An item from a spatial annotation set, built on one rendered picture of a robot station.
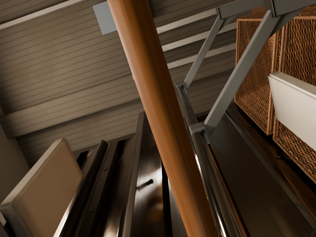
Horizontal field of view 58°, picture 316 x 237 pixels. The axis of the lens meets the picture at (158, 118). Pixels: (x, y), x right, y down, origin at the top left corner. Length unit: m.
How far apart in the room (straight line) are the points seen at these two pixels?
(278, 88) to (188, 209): 0.15
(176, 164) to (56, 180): 0.12
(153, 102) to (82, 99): 3.37
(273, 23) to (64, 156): 0.53
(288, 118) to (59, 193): 0.13
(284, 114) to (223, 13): 0.93
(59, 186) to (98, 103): 3.40
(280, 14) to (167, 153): 0.44
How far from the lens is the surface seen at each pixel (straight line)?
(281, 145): 1.22
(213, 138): 1.52
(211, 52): 3.22
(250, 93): 1.81
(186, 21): 3.23
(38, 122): 3.85
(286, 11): 0.64
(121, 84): 3.47
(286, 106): 0.17
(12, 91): 4.08
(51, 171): 0.16
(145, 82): 0.23
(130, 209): 0.89
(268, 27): 0.64
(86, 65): 3.69
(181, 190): 0.27
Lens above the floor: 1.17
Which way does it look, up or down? 5 degrees up
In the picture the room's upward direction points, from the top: 107 degrees counter-clockwise
